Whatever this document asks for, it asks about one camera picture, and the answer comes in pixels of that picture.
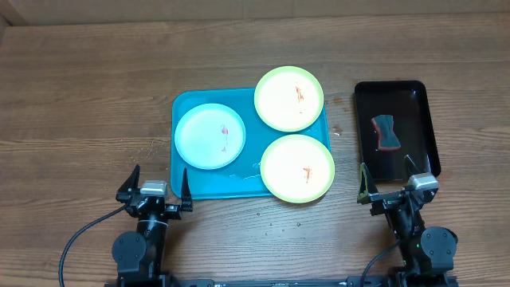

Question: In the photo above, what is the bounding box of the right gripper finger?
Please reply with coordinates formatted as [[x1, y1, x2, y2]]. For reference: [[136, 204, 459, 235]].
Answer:
[[403, 155, 421, 178], [358, 163, 379, 198]]

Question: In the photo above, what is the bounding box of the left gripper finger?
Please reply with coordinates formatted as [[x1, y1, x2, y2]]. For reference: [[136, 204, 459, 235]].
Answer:
[[181, 168, 192, 206], [117, 164, 140, 194]]

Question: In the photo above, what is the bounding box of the light blue plate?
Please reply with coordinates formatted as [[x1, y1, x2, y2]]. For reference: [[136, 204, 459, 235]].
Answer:
[[174, 104, 246, 170]]

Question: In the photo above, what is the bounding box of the red and green sponge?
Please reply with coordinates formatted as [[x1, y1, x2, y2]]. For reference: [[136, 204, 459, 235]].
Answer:
[[371, 115, 401, 151]]

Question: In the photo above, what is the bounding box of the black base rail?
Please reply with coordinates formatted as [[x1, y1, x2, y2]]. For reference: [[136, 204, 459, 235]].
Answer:
[[104, 276, 459, 287]]

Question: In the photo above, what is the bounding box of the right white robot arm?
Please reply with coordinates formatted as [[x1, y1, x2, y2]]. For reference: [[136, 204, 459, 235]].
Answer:
[[355, 155, 458, 286]]

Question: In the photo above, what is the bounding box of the black rectangular tray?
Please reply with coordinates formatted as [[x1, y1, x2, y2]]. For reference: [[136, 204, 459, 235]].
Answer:
[[354, 81, 441, 181]]

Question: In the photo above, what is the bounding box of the teal plastic tray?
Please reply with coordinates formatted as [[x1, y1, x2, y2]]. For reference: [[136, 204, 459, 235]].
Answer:
[[170, 87, 332, 201]]

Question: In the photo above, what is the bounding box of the yellow-green plate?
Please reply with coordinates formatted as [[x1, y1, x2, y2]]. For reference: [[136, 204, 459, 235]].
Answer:
[[253, 66, 324, 132], [260, 134, 335, 203]]

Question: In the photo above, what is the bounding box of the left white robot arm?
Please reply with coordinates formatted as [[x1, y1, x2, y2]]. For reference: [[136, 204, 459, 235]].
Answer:
[[112, 166, 193, 287]]

